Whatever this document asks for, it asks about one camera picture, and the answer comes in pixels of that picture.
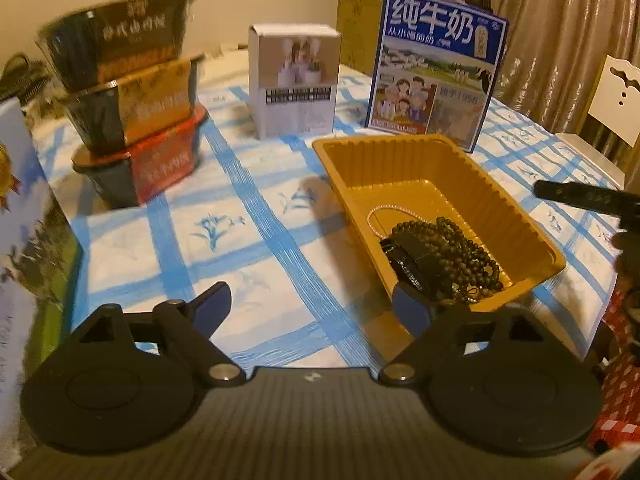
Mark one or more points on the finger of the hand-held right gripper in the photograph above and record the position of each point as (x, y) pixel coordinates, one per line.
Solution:
(630, 246)
(575, 195)

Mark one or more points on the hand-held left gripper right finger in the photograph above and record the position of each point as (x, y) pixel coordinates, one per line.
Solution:
(410, 310)

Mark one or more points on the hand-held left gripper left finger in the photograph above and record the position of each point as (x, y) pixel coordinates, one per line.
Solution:
(212, 307)

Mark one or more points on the black bangle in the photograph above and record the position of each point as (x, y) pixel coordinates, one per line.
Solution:
(405, 262)

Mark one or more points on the yellow plastic tray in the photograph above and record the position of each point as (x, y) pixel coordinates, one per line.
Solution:
(425, 170)

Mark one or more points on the blue checked tablecloth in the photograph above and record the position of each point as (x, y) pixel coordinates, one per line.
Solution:
(260, 240)

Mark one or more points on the white wooden chair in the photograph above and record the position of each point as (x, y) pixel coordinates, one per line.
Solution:
(617, 105)

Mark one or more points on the red patterned cloth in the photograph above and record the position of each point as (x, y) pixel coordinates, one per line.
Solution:
(622, 385)

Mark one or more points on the red instant meal bowl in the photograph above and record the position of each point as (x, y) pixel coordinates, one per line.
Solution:
(165, 165)

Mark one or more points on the beige curtain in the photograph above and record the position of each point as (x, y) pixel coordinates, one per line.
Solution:
(560, 35)

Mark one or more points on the white and green milk box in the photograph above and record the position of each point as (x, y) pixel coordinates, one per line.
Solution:
(30, 270)

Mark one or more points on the blue milk carton box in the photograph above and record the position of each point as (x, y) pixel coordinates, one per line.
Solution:
(430, 70)

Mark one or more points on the gold instant meal bowl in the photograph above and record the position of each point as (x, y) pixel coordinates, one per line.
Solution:
(155, 105)

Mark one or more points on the small white cardboard box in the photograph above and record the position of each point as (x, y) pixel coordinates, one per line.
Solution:
(295, 85)

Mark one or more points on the black instant meal bowl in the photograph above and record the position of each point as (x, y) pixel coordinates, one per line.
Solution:
(115, 35)

